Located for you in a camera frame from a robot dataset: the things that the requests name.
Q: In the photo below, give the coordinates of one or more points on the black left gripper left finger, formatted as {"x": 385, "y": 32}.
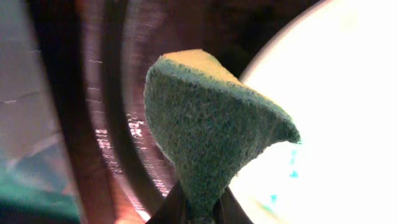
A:
{"x": 174, "y": 209}

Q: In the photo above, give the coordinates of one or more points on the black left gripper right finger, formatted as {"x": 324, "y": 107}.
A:
{"x": 227, "y": 210}

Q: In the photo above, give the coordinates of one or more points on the green scrubbing sponge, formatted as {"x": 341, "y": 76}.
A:
{"x": 208, "y": 124}

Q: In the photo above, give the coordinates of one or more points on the pale green plate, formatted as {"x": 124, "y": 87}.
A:
{"x": 334, "y": 70}

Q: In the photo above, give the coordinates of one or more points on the dark green rectangular water tray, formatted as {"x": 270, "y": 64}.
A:
{"x": 36, "y": 186}

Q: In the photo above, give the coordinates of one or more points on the round black serving tray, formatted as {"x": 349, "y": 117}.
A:
{"x": 97, "y": 54}

